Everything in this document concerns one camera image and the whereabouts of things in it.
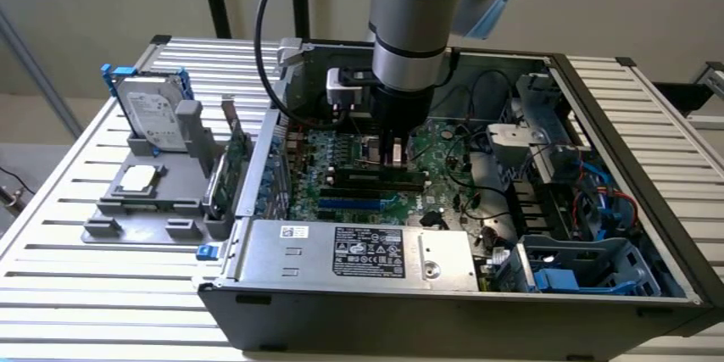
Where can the grey parts rack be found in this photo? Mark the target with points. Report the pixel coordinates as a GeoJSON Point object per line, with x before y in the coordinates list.
{"type": "Point", "coordinates": [169, 192]}

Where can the green motherboard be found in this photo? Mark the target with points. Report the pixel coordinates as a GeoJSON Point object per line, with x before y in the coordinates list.
{"type": "Point", "coordinates": [441, 158]}

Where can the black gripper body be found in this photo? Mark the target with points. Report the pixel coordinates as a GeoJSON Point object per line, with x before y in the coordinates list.
{"type": "Point", "coordinates": [401, 107]}

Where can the black RAM slot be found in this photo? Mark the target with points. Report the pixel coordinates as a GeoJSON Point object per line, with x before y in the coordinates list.
{"type": "Point", "coordinates": [367, 191]}

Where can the CPU socket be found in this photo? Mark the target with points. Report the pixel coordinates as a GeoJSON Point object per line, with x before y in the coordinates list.
{"type": "Point", "coordinates": [367, 150]}

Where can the blue expansion slot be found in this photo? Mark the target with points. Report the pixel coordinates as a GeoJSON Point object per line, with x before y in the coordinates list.
{"type": "Point", "coordinates": [353, 204]}

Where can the green graphics card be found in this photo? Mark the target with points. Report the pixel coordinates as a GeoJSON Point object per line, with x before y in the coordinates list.
{"type": "Point", "coordinates": [232, 158]}

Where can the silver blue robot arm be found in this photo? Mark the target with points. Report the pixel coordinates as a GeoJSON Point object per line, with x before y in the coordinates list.
{"type": "Point", "coordinates": [415, 18]}

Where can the grey power supply unit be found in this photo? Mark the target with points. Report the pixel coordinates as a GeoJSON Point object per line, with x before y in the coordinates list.
{"type": "Point", "coordinates": [293, 260]}

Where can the blue grey disk bay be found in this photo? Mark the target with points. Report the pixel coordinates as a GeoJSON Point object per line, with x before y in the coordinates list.
{"type": "Point", "coordinates": [588, 264]}

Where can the black open PC case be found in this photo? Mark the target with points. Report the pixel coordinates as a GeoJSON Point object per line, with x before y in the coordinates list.
{"type": "Point", "coordinates": [396, 319]}

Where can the black expansion slot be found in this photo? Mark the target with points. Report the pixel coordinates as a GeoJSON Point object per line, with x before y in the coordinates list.
{"type": "Point", "coordinates": [351, 215]}

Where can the white square CPU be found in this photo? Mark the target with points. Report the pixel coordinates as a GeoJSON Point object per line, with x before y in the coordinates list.
{"type": "Point", "coordinates": [139, 177]}

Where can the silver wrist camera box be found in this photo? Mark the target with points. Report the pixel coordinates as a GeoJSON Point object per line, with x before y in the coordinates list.
{"type": "Point", "coordinates": [341, 88]}

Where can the grey case latch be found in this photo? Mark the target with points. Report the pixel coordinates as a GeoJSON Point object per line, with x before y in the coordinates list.
{"type": "Point", "coordinates": [291, 50]}

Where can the silver hard disk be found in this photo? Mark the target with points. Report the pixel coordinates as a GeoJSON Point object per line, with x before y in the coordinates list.
{"type": "Point", "coordinates": [149, 112]}

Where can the blue case latch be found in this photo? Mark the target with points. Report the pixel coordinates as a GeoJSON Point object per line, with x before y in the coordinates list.
{"type": "Point", "coordinates": [207, 251]}

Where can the aluminium frame bar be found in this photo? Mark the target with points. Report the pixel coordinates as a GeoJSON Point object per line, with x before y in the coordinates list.
{"type": "Point", "coordinates": [39, 74]}

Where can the aluminium profile with black block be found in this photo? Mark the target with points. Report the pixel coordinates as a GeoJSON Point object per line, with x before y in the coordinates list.
{"type": "Point", "coordinates": [701, 95]}

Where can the blue disk bracket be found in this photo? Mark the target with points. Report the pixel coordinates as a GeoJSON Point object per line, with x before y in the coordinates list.
{"type": "Point", "coordinates": [185, 82]}

